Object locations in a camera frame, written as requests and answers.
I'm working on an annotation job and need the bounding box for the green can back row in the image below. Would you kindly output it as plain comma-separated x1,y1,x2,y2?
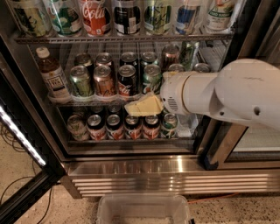
140,52,159,68

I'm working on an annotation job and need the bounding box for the zero sugar bottle top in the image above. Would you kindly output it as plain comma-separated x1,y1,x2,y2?
205,0,237,32

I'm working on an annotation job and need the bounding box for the orange can back row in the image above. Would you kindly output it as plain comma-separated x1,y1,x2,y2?
95,52,115,70

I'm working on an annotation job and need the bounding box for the red cola bottle top shelf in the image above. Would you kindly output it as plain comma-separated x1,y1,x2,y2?
78,0,111,37

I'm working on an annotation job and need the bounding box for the orange cable on floor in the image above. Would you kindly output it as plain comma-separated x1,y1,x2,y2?
186,192,240,205

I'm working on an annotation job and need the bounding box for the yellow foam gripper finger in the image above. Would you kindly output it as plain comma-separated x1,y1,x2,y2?
124,92,164,116
163,72,178,79

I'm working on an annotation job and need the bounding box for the closed right fridge door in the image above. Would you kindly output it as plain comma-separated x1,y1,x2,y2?
201,0,280,170

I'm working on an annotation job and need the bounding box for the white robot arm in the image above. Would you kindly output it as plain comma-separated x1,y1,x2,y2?
125,59,280,130

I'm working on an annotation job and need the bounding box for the red-brown can back row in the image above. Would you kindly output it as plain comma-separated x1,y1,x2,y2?
161,44,179,72

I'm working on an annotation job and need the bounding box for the clear plastic bin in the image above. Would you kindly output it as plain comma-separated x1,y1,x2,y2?
96,193,195,224

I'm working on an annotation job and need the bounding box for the black label bottle top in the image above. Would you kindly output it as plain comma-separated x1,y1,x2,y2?
112,0,141,36

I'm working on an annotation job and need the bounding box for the black cola can front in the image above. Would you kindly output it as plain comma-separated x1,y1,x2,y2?
118,65,138,97

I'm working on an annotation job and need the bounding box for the orange soda can front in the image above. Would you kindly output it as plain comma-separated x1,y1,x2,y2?
94,65,116,97

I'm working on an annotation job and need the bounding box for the open fridge door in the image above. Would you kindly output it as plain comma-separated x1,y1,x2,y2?
0,55,64,224

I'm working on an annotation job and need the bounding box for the yellow green bottle top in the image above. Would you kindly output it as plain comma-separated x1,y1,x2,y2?
143,0,172,35

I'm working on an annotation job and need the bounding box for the green can row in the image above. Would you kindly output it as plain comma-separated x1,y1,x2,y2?
140,52,159,68
160,113,178,138

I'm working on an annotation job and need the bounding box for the black cable on floor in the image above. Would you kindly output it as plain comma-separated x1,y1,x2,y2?
0,125,55,224

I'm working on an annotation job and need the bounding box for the green tall can back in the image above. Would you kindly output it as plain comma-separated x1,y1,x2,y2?
179,41,200,71

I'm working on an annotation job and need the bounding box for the green can bottom row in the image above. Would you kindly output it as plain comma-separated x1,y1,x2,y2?
160,113,178,138

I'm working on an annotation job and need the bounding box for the pale can bottom left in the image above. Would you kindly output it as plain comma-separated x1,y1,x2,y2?
67,115,89,141

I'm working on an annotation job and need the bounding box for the olive bottle top left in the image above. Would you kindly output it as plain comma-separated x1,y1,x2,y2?
8,0,52,38

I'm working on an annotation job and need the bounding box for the steel fridge cabinet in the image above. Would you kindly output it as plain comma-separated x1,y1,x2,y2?
0,1,280,198

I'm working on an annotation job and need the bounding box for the black can back row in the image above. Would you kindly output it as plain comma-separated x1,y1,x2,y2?
120,52,138,68

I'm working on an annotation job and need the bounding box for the clear water bottle bottom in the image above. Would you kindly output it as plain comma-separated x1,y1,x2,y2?
177,114,199,137

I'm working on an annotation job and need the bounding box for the dark can back left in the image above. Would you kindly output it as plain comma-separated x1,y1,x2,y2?
74,52,95,73

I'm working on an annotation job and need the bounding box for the green 7up can front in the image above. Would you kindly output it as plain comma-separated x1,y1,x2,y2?
143,64,162,95

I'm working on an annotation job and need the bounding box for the green bottle top shelf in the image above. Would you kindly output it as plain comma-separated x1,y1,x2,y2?
43,0,82,37

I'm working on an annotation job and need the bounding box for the brown tea bottle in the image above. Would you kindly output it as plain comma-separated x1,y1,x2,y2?
36,46,71,101

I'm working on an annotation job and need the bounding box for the blue bottle top shelf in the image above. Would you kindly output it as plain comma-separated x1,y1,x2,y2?
175,0,201,35

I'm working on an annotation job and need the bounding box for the green can front right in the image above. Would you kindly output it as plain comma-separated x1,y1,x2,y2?
194,63,211,73

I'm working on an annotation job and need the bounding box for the green can front left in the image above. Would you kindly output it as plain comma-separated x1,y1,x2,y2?
70,66,94,97

